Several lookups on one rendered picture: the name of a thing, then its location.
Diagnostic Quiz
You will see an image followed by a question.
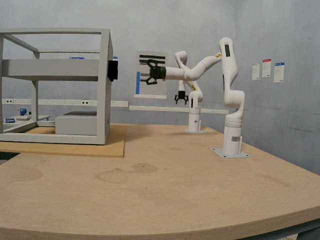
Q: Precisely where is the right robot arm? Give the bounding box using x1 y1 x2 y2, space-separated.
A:
174 51 204 132

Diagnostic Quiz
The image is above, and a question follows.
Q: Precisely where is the tan flat wooden board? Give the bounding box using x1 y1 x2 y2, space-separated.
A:
0 125 126 158

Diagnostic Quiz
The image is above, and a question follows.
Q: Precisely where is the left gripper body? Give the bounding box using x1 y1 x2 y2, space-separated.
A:
149 65 166 80

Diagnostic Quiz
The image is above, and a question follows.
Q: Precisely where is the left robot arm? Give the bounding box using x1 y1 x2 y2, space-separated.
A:
162 37 245 155

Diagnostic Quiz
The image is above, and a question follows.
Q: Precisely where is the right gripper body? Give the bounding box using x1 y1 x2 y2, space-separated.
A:
178 91 186 100

